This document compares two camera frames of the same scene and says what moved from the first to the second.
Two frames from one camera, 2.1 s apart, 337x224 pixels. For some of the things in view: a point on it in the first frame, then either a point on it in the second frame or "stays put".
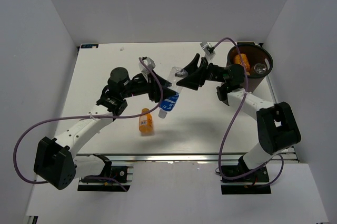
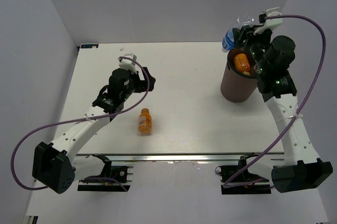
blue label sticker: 90,46 stays put
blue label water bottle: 177,83 -> 228,42
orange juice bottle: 241,59 stays put
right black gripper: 197,78 -> 246,33
